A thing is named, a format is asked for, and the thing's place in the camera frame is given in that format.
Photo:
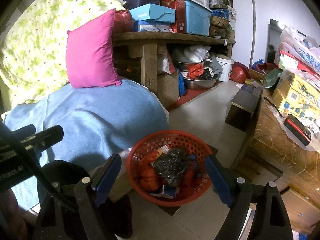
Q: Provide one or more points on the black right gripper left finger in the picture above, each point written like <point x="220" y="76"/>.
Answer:
<point x="72" y="201"/>

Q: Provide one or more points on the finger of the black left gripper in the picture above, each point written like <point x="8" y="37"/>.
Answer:
<point x="39" y="141"/>

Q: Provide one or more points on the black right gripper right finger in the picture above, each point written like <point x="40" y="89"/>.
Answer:
<point x="270" y="221"/>

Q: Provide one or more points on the red plastic bag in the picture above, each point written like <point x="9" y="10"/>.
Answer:
<point x="149" y="179"/>

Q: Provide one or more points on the blue white carton box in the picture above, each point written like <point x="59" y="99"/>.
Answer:
<point x="165" y="191"/>

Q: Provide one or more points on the black plastic bag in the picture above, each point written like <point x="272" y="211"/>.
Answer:
<point x="171" y="166"/>

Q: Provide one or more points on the red white medicine box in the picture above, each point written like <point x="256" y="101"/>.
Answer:
<point x="164" y="149"/>

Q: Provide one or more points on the orange plastic trash basket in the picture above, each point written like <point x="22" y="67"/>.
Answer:
<point x="195" y="181"/>

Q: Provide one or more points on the blue bed blanket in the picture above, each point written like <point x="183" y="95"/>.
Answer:
<point x="97" y="122"/>

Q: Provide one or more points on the wooden side table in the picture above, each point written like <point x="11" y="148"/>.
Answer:
<point x="268" y="154"/>

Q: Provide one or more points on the green clover quilt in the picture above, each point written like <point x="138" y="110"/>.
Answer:
<point x="33" y="53"/>

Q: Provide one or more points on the magenta pillow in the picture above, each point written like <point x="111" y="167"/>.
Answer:
<point x="89" y="55"/>

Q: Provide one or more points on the black red device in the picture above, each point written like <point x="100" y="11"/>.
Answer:
<point x="300" y="131"/>

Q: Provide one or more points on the yellow cardboard box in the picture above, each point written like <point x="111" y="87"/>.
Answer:
<point x="293" y="95"/>

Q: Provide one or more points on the brown cardboard box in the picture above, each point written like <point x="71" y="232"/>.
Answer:
<point x="168" y="89"/>

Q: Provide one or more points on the wooden storage shelf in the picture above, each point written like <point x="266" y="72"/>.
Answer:
<point x="146" y="46"/>

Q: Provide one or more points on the metal basin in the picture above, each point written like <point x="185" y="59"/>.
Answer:
<point x="200" y="84"/>

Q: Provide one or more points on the white plastic bucket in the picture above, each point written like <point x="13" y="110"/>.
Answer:
<point x="226" y="63"/>

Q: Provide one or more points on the light blue shoe box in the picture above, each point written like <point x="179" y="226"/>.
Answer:
<point x="153" y="12"/>

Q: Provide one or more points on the red gift box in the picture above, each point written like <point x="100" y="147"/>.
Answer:
<point x="179" y="5"/>

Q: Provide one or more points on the blue plastic storage bin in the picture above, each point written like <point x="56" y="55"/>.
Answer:
<point x="197" y="18"/>

